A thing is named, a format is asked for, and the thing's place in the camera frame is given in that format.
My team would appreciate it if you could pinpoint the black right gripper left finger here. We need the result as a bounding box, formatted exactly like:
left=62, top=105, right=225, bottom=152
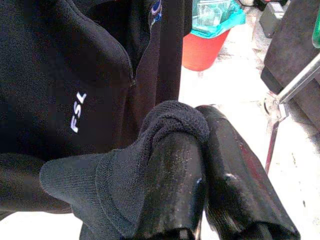
left=39, top=99, right=211, bottom=240

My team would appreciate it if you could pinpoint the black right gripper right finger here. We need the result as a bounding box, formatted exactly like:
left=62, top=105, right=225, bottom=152
left=194, top=104, right=301, bottom=240

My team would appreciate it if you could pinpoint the black fleece garment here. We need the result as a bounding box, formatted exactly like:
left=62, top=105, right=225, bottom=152
left=0, top=0, right=193, bottom=218

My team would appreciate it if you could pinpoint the green plastic hanger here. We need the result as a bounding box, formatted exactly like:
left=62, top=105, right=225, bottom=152
left=311, top=21, right=320, bottom=50

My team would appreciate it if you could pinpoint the red waste bin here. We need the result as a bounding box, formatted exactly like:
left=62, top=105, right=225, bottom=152
left=181, top=27, right=231, bottom=72

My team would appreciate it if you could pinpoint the chrome metal clothes rack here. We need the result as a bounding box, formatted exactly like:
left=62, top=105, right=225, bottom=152
left=263, top=53, right=320, bottom=176

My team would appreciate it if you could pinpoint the dark brown fabric sofa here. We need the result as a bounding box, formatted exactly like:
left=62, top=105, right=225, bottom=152
left=259, top=0, right=320, bottom=131

